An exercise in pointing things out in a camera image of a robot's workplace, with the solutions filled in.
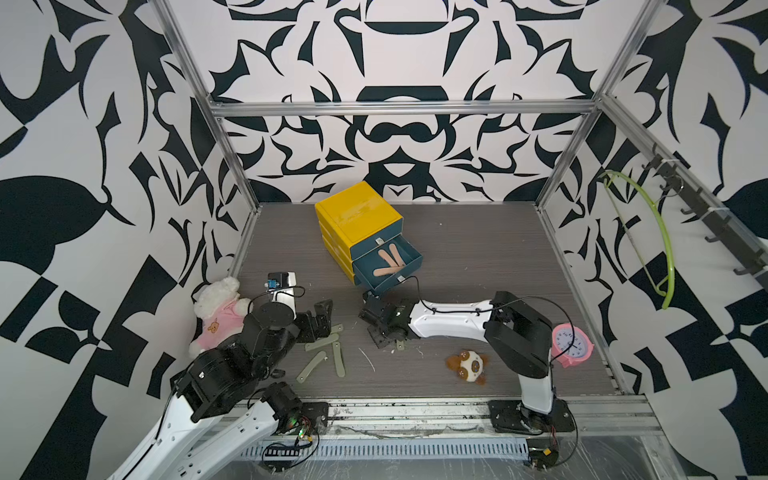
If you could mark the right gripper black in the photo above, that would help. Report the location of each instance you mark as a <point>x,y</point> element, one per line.
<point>374,338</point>

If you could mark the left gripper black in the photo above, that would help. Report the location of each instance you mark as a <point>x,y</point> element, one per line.
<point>322,318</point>

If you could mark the pink folding knife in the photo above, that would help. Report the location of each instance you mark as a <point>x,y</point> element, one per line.
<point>381,272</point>
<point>396,255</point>
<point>387,258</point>

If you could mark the yellow teal drawer cabinet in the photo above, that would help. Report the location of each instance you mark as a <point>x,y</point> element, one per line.
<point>355,221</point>

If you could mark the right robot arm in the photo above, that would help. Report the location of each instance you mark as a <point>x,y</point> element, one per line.
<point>518,334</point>

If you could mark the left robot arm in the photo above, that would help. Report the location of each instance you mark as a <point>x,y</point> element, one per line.
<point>227,400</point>

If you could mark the olive folding knife middle left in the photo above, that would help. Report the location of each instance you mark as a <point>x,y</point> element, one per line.
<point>323,342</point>

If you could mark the olive folding knife centre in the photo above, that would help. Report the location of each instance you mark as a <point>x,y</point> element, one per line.
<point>338,360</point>

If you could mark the olive folding knife lowest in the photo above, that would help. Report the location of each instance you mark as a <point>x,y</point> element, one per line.
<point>317,360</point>

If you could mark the brown white plush toy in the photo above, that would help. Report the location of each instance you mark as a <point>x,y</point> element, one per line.
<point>469,366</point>

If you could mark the white teddy bear pink shirt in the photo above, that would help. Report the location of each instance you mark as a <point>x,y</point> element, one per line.
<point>222,310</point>

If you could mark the pink alarm clock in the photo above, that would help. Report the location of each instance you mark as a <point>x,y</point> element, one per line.
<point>570,346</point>

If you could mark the green hanging hoop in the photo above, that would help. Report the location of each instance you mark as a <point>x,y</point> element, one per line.
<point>644,227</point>

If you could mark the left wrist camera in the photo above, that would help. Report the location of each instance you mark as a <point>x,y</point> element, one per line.
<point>282,288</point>

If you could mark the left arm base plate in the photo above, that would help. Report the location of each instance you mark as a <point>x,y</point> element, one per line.
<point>303,420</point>

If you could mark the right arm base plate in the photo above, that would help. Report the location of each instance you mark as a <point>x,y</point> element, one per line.
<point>510,416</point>

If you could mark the aluminium frame rail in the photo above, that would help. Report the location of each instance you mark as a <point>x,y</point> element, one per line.
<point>227,110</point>

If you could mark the black wall hook rack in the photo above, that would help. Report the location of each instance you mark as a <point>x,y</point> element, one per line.
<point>702,205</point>

